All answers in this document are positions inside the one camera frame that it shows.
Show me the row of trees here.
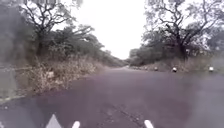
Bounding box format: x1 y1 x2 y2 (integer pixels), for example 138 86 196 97
126 0 224 66
0 0 129 68

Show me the dark asphalt road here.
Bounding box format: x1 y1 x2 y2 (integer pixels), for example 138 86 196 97
0 65 224 128

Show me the row of roadside marker stones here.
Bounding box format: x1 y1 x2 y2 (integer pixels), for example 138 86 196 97
133 65 216 74

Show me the dry grass verge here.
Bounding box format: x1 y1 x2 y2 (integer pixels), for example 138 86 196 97
128 54 224 73
0 55 108 104

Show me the robot's own part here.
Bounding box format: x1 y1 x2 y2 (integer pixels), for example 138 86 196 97
143 119 155 128
71 120 81 128

